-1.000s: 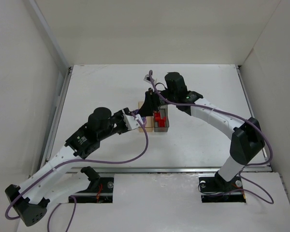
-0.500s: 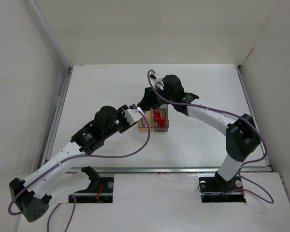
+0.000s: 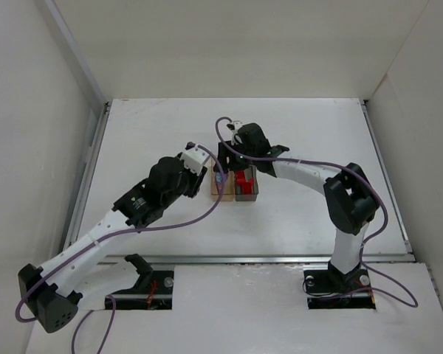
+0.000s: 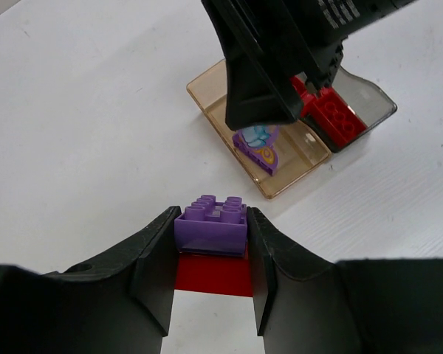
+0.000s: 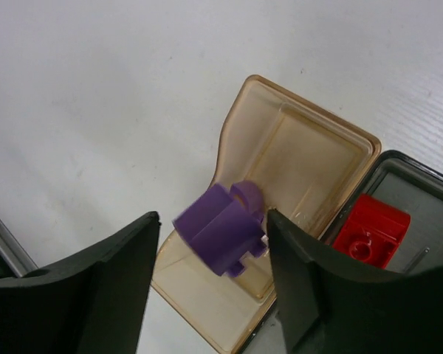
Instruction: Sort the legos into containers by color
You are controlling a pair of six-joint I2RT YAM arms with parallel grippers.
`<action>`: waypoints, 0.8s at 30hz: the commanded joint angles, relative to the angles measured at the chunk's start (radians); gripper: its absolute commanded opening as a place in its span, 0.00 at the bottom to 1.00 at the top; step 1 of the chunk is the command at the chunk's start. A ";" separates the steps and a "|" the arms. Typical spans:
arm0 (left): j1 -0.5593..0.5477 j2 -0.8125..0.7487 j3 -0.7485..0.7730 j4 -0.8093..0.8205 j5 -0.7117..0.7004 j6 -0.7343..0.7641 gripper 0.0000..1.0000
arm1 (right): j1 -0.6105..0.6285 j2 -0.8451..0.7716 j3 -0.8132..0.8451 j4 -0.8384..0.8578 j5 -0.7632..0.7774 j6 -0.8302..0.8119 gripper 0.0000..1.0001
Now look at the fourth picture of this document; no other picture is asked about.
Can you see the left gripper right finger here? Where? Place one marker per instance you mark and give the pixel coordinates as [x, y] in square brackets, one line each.
[305, 304]

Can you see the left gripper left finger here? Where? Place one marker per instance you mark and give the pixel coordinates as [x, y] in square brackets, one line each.
[119, 301]

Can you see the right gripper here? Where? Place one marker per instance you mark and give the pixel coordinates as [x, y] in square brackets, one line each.
[267, 42]

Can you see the purple lego brick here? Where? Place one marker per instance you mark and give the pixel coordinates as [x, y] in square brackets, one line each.
[264, 156]

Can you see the red lego brick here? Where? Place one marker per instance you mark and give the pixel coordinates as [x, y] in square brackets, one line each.
[336, 121]
[214, 274]

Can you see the small purple square lego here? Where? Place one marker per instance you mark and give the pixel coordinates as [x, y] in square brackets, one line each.
[209, 226]

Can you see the purple round lego piece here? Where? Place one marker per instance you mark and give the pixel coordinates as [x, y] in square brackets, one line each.
[259, 136]

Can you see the red arched lego piece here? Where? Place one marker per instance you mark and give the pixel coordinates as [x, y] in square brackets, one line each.
[307, 98]

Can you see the amber transparent container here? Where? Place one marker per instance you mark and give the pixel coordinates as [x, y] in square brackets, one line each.
[299, 150]

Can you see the grey transparent container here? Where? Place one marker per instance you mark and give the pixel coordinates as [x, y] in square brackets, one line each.
[366, 99]

